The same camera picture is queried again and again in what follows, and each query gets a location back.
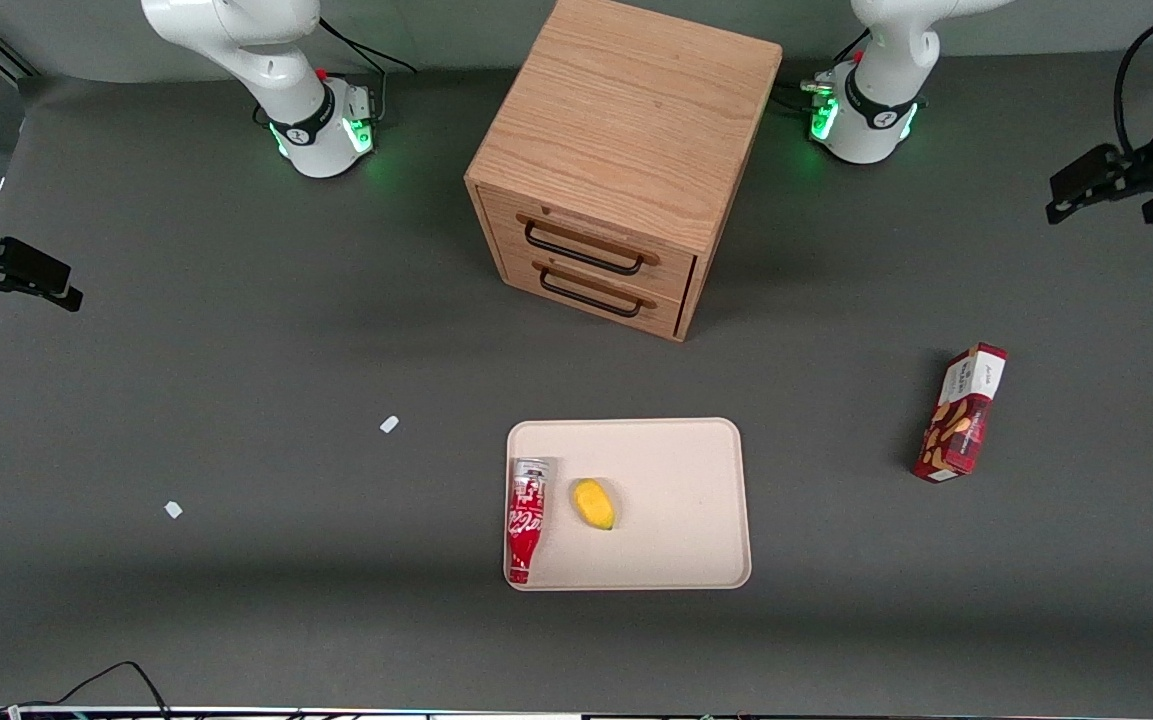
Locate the red cookie box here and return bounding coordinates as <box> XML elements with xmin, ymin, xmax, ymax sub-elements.
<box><xmin>913</xmin><ymin>342</ymin><xmax>1008</xmax><ymax>484</ymax></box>

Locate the beige plastic tray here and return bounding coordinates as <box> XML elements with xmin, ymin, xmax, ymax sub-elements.
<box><xmin>504</xmin><ymin>417</ymin><xmax>752</xmax><ymax>591</ymax></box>

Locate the wooden drawer front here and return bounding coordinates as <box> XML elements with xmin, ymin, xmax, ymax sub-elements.
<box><xmin>498</xmin><ymin>245</ymin><xmax>689</xmax><ymax>339</ymax></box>
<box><xmin>481</xmin><ymin>186</ymin><xmax>699</xmax><ymax>303</ymax></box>

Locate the wooden drawer cabinet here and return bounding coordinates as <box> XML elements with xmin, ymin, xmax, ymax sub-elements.
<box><xmin>464</xmin><ymin>0</ymin><xmax>784</xmax><ymax>343</ymax></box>

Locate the red cola can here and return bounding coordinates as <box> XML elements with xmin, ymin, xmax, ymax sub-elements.
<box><xmin>506</xmin><ymin>457</ymin><xmax>549</xmax><ymax>585</ymax></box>

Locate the yellow mango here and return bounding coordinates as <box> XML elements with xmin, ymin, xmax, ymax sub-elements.
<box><xmin>572</xmin><ymin>478</ymin><xmax>617</xmax><ymax>532</ymax></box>

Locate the black left arm base cable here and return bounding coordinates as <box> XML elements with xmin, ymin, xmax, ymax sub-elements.
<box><xmin>774</xmin><ymin>28</ymin><xmax>872</xmax><ymax>113</ymax></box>

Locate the black arm base cable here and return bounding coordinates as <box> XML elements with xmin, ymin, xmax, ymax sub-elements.
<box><xmin>319</xmin><ymin>17</ymin><xmax>418</xmax><ymax>77</ymax></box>
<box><xmin>774</xmin><ymin>28</ymin><xmax>872</xmax><ymax>113</ymax></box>

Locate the black right arm base cable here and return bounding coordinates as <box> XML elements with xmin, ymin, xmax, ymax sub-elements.
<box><xmin>319</xmin><ymin>17</ymin><xmax>418</xmax><ymax>77</ymax></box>

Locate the black cable on table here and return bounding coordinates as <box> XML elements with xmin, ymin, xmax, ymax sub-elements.
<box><xmin>0</xmin><ymin>661</ymin><xmax>173</xmax><ymax>717</ymax></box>

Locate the black metal drawer handle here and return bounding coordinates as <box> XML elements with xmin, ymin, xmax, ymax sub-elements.
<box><xmin>533</xmin><ymin>262</ymin><xmax>657</xmax><ymax>320</ymax></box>
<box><xmin>516</xmin><ymin>212</ymin><xmax>661</xmax><ymax>277</ymax></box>

